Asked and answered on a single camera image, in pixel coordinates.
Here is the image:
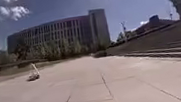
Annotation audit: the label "dark bush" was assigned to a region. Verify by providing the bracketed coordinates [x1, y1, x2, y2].
[92, 49, 109, 59]

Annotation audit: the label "pale concrete slab plaza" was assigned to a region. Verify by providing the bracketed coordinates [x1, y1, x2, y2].
[0, 43, 181, 102]

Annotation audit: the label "row of trees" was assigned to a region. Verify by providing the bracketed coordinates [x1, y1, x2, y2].
[0, 33, 113, 70]

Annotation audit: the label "large curved grey building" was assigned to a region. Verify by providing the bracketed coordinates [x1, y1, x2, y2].
[3, 8, 112, 62]

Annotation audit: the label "lamp pole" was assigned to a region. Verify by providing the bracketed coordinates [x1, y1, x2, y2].
[119, 20, 129, 43]

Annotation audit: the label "small robot with pale mast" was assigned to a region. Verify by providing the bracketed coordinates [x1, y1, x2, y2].
[25, 62, 42, 82]

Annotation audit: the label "dark tall tree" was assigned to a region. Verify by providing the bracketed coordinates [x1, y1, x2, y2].
[12, 40, 31, 62]

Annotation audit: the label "low dark building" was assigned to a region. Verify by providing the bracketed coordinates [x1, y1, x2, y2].
[131, 12, 179, 37]

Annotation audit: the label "wide stone steps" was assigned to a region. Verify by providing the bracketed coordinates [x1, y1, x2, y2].
[118, 41, 181, 70]

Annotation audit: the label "sloping concrete wall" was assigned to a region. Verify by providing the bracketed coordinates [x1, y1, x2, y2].
[103, 19, 181, 57]

